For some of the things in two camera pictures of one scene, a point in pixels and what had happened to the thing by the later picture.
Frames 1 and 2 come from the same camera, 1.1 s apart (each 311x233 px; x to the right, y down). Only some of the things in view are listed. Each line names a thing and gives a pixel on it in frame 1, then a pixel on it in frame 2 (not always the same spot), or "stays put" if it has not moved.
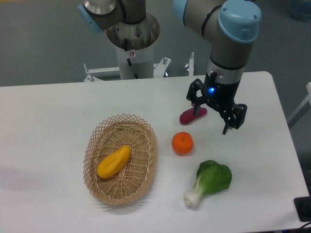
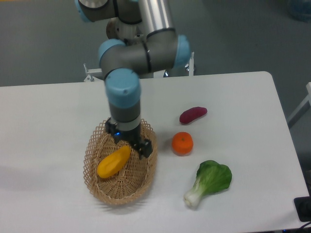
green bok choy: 211,177 stays put
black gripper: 221,96 -> 133,137
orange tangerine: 182,143 stays put
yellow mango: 113,162 stays put
